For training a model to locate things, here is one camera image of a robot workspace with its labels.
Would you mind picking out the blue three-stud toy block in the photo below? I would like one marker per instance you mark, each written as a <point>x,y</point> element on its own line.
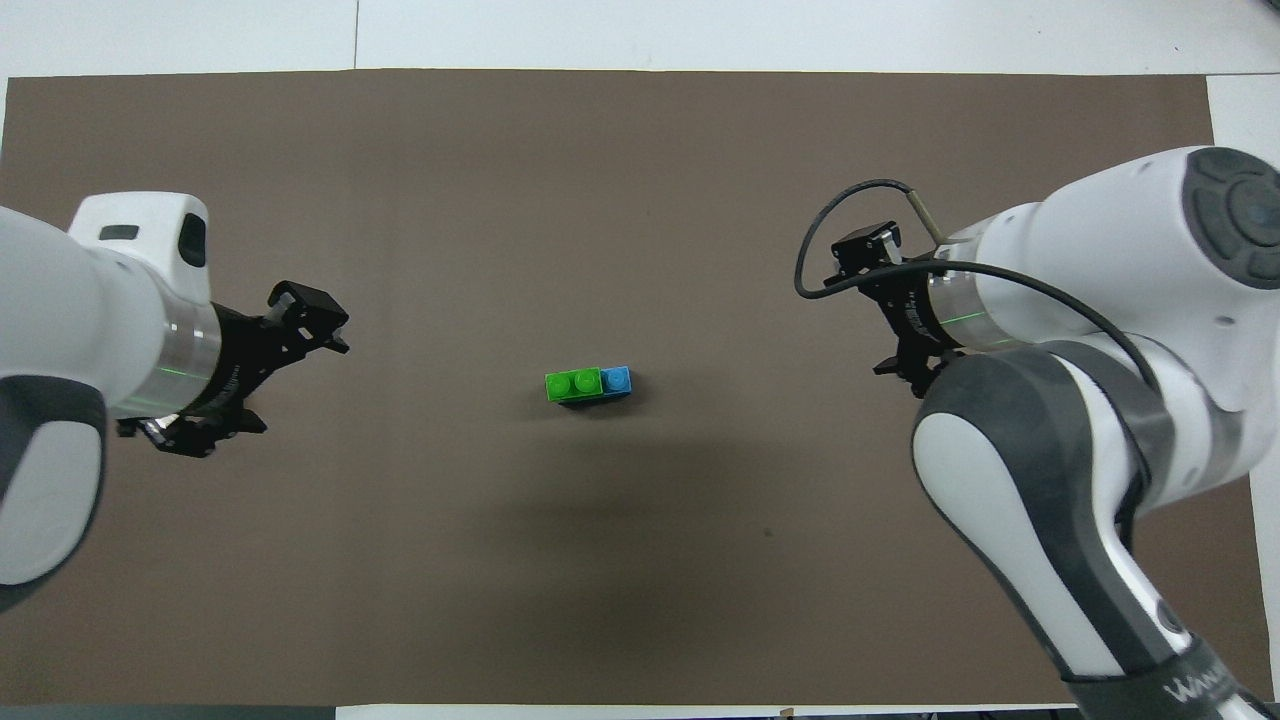
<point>617,381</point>

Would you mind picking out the brown table mat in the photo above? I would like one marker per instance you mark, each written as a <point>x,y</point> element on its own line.
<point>600,200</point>

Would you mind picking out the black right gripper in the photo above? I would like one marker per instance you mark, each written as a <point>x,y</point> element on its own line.
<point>922,305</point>

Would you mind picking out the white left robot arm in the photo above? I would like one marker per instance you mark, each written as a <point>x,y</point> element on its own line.
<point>60,300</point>

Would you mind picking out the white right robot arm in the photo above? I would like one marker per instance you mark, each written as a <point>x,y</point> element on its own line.
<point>1100,250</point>

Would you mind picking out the green two-stud toy block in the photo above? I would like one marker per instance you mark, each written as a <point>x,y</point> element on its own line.
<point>572,384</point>

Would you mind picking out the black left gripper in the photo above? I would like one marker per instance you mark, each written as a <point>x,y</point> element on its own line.
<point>240,360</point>

